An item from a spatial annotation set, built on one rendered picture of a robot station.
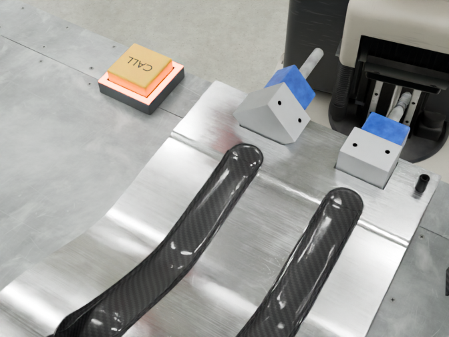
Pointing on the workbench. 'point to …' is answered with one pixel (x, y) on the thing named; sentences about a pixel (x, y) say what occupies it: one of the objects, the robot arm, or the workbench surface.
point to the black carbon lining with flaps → (235, 156)
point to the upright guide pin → (422, 182)
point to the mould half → (230, 235)
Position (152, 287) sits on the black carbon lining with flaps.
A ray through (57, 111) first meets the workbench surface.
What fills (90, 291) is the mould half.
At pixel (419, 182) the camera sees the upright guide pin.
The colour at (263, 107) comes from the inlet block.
